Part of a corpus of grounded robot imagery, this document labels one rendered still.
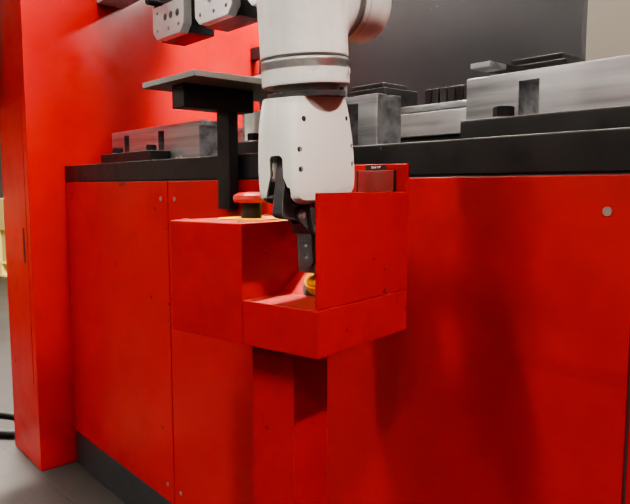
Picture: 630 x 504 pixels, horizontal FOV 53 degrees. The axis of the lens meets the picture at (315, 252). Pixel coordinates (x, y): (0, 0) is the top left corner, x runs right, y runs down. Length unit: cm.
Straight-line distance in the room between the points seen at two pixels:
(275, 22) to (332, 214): 18
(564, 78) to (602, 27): 230
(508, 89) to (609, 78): 14
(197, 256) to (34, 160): 130
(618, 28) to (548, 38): 164
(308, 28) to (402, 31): 120
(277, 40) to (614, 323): 44
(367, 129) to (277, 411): 56
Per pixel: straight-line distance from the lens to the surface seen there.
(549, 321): 76
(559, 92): 89
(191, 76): 107
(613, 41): 316
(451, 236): 82
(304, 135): 58
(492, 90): 94
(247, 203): 69
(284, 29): 59
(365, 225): 62
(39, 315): 196
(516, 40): 157
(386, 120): 109
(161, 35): 167
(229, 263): 63
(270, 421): 71
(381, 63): 182
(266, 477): 73
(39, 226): 193
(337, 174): 62
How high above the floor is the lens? 81
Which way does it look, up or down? 6 degrees down
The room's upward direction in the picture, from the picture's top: straight up
